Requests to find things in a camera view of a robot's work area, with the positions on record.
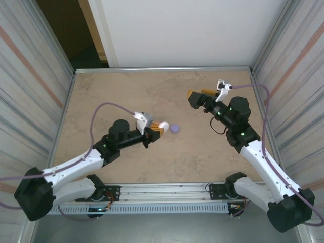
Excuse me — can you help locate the aluminium corner post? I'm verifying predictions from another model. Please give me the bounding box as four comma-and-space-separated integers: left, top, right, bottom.
27, 0, 76, 76
252, 0, 298, 74

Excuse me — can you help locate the aluminium table end rail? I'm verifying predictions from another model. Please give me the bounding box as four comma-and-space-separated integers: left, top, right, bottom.
74, 66, 255, 75

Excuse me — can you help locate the aluminium table side rail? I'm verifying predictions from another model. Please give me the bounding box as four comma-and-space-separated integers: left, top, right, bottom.
249, 70, 288, 182
46, 72, 77, 175

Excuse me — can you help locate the grey slotted cable duct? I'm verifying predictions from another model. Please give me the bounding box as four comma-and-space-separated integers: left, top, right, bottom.
48, 203, 230, 215

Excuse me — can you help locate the wide aluminium base rail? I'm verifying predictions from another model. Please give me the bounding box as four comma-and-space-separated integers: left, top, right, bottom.
48, 181, 303, 205

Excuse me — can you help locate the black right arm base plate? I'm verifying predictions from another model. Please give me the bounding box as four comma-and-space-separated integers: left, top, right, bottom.
208, 182, 237, 201

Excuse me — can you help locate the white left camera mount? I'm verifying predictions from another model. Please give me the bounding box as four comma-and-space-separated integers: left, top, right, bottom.
134, 111, 148, 135

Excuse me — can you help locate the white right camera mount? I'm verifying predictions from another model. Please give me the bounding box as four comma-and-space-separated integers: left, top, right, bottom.
215, 87, 229, 103

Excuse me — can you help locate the black right gripper cable loop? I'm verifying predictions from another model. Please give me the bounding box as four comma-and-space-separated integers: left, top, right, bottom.
210, 117, 228, 135

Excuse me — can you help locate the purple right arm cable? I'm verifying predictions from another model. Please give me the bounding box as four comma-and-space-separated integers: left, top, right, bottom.
230, 83, 322, 227

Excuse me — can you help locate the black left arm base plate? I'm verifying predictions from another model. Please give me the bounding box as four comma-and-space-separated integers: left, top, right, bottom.
75, 185, 121, 203

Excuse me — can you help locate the white door frame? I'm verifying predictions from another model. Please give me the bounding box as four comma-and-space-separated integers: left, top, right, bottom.
87, 0, 119, 68

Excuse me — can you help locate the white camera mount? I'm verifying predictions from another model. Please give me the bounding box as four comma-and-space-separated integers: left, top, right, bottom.
134, 111, 148, 135
215, 87, 229, 103

